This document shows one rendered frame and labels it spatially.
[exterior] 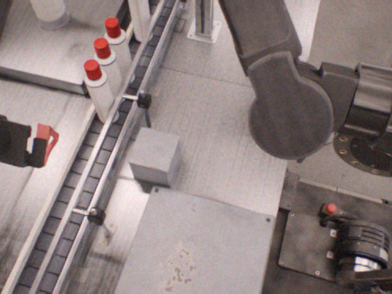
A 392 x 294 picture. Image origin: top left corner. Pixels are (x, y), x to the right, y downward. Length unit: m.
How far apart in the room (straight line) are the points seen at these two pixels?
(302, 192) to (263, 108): 1.34
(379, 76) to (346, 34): 2.17
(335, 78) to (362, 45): 2.16
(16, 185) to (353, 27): 2.05
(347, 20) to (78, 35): 1.75
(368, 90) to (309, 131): 0.06
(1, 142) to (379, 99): 0.50
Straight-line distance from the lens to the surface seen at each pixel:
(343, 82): 0.40
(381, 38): 2.63
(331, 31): 2.58
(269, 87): 0.39
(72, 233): 0.99
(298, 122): 0.39
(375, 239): 1.55
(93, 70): 0.93
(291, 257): 1.61
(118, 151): 1.06
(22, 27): 1.37
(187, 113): 1.15
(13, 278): 0.97
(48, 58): 1.27
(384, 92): 0.41
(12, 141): 0.68
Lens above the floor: 1.79
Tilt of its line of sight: 62 degrees down
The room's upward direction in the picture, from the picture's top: 2 degrees counter-clockwise
